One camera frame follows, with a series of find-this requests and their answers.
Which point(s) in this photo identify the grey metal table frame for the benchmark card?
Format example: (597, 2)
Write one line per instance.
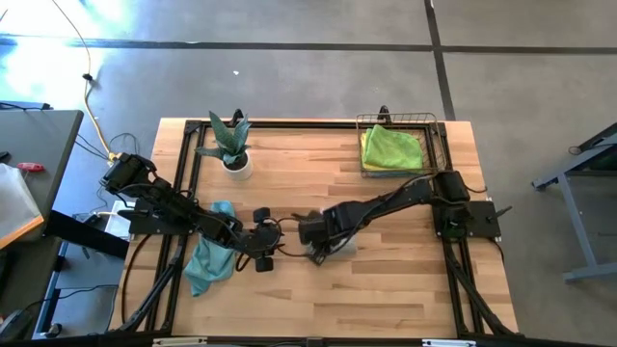
(576, 226)

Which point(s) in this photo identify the white bracket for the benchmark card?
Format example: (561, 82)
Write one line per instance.
(178, 341)
(448, 343)

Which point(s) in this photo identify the grey microfiber towel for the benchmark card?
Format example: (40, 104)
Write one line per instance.
(347, 247)

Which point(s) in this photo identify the potted plant white pot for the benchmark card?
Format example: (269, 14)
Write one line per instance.
(236, 166)

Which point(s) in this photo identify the white plastic bag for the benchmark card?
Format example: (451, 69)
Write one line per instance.
(14, 202)

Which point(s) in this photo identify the black aluminium table frame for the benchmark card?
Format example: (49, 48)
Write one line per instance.
(299, 125)

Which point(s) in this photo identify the grey desk wooden edge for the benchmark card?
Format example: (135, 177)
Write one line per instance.
(43, 140)

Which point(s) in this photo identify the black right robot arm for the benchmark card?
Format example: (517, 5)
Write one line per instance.
(395, 200)

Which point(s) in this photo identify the dark green microfiber towel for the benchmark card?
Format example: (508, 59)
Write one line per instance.
(393, 147)

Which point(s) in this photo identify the teal microfiber towel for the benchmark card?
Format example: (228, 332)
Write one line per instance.
(209, 260)

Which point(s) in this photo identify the black angled panel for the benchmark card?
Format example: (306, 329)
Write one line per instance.
(87, 236)

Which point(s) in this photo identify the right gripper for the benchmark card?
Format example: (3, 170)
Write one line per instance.
(315, 230)

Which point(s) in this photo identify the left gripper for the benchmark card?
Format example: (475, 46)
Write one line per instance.
(264, 238)

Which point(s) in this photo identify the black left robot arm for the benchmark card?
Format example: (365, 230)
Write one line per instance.
(164, 200)

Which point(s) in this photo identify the white power box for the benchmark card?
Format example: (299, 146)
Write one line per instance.
(115, 224)

